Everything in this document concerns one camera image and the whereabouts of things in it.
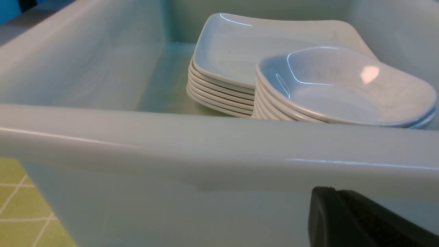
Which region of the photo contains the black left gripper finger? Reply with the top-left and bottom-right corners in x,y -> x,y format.
308,187 -> 439,247

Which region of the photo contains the stack of white bowls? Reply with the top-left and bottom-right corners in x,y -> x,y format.
254,46 -> 438,128

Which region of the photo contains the stack of white square plates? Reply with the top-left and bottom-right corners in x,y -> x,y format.
186,13 -> 375,118

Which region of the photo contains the large white plastic tub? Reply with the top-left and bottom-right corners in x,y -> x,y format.
1,0 -> 438,247

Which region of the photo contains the green checked tablecloth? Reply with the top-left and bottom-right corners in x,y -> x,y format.
0,158 -> 75,247

